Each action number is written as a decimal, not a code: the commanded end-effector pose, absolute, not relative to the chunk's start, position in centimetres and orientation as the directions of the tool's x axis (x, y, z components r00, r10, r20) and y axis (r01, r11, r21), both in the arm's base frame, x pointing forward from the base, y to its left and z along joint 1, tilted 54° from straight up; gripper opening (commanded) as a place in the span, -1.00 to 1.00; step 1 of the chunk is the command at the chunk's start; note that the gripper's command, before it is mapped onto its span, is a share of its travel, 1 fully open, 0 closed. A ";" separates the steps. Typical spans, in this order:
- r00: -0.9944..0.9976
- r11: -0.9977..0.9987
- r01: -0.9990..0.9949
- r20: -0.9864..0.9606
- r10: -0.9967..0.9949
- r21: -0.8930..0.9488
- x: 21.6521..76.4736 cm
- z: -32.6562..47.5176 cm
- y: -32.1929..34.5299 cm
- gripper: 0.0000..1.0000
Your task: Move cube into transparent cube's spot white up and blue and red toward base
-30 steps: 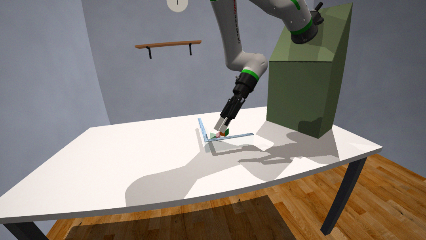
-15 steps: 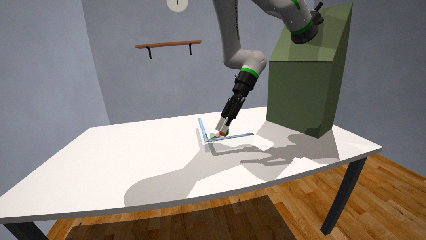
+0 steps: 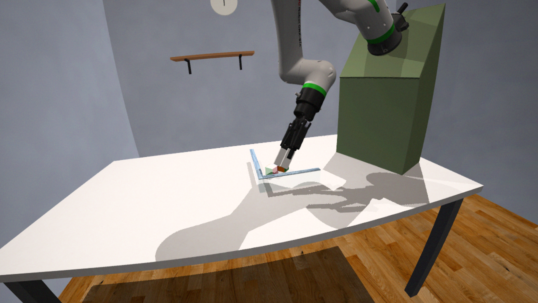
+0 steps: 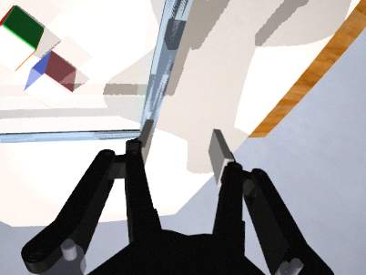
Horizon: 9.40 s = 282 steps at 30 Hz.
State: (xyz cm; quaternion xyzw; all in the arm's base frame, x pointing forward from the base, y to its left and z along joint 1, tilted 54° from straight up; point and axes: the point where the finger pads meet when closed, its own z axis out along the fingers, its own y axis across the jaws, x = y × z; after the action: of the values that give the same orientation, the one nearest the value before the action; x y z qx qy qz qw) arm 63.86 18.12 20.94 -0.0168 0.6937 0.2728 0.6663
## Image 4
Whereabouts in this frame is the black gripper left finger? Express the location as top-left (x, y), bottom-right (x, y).
top-left (21, 119), bottom-right (175, 275)

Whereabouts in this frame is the multicoloured cube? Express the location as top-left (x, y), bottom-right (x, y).
top-left (0, 5), bottom-right (44, 71)

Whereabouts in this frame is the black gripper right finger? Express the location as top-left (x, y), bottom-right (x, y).
top-left (208, 128), bottom-right (334, 275)

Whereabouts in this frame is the transparent cube with white, blue and red faces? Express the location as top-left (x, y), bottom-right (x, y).
top-left (24, 50), bottom-right (76, 108)

